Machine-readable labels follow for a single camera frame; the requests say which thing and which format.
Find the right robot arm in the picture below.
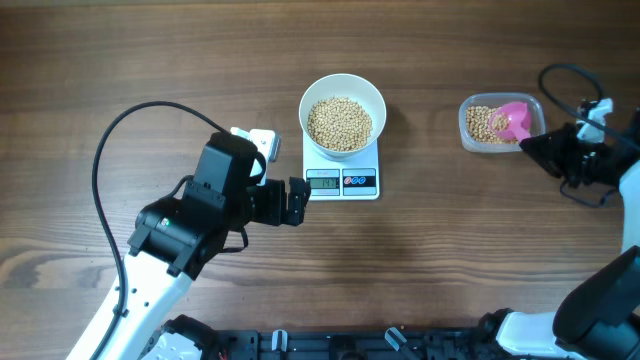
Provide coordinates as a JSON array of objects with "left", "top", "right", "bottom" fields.
[{"left": 476, "top": 119, "right": 639, "bottom": 359}]

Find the pink plastic measuring scoop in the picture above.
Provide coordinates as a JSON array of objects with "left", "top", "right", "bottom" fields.
[{"left": 488, "top": 102, "right": 532, "bottom": 142}]

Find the white round bowl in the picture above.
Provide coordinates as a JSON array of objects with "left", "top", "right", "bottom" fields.
[{"left": 298, "top": 73, "right": 387, "bottom": 158}]

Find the pile of yellow soybeans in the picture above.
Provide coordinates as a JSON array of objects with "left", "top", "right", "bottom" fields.
[{"left": 307, "top": 97, "right": 516, "bottom": 152}]

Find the white digital kitchen scale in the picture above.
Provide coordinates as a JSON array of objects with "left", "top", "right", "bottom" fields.
[{"left": 303, "top": 136, "right": 381, "bottom": 201}]

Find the clear plastic container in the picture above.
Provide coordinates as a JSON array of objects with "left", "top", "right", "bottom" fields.
[{"left": 458, "top": 92, "right": 546, "bottom": 153}]

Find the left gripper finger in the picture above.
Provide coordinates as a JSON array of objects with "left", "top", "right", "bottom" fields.
[
  {"left": 288, "top": 177, "right": 311, "bottom": 208},
  {"left": 284, "top": 204, "right": 305, "bottom": 226}
]

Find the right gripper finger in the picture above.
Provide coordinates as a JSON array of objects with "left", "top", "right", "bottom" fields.
[
  {"left": 520, "top": 141, "right": 565, "bottom": 178},
  {"left": 519, "top": 123, "right": 577, "bottom": 150}
]

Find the left black camera cable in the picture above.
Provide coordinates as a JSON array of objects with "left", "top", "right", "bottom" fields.
[{"left": 90, "top": 100, "right": 231, "bottom": 360}]

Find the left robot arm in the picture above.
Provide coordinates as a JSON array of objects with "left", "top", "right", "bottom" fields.
[{"left": 69, "top": 132, "right": 311, "bottom": 359}]

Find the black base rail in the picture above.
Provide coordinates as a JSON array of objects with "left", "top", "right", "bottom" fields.
[{"left": 137, "top": 326, "right": 501, "bottom": 360}]

